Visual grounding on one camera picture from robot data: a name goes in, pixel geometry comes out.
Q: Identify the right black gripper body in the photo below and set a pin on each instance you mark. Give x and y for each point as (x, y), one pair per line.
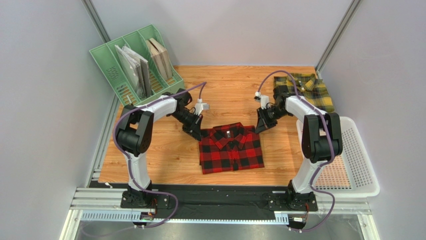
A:
(265, 116)

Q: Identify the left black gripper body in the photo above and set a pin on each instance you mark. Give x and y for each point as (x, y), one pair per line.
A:
(181, 117)

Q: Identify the red black plaid shirt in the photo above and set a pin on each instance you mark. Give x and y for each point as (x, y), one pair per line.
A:
(231, 147)

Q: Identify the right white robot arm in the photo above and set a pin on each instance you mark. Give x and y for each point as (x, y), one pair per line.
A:
(321, 136)

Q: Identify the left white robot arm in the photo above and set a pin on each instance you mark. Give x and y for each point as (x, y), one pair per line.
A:
(133, 132)

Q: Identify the yellow plaid folded shirt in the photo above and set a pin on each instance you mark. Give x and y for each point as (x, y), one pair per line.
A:
(313, 89)

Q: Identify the grey spiral notebooks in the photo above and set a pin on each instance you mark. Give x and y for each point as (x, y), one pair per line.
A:
(136, 69)

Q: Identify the brown books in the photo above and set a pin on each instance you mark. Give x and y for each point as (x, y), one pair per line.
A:
(160, 56)

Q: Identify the white plastic basket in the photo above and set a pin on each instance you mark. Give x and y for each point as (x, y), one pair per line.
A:
(351, 174)

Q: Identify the green file organizer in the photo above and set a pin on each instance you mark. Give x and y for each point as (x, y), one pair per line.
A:
(107, 60)

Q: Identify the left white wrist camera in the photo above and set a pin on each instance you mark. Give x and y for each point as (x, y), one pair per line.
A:
(200, 106)

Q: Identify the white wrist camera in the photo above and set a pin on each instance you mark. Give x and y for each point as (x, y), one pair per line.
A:
(264, 100)
(200, 106)

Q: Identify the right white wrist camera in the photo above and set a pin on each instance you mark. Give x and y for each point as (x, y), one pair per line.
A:
(264, 100)

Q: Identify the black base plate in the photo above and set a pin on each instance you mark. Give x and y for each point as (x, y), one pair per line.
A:
(218, 202)

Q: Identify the aluminium frame rail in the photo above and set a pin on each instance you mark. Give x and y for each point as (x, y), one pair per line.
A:
(96, 213)

